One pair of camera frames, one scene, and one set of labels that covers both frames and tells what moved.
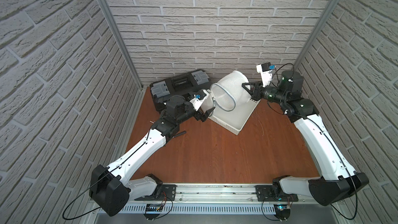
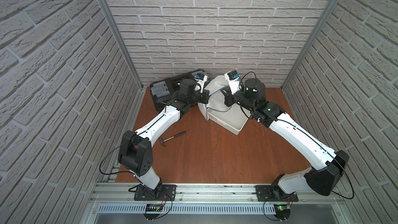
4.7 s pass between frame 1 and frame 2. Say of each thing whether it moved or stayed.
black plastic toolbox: stayed
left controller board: stayed
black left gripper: moved
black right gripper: moved
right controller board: stayed
